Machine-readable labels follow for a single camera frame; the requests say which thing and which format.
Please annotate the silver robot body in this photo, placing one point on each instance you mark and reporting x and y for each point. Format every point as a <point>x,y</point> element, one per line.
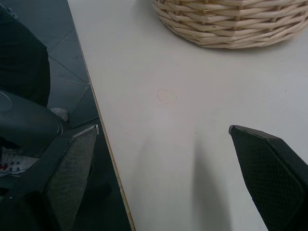
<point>26,118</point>

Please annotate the woven wicker basket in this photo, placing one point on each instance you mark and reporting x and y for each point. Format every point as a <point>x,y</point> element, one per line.
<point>231,21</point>

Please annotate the person in dark clothes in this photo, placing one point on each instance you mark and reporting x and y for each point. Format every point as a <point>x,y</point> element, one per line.
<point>21,62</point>

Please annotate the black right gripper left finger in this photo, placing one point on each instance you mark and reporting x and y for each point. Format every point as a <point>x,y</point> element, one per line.
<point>65,178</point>

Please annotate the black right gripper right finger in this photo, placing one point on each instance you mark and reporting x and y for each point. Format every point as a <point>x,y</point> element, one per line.
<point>272,178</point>

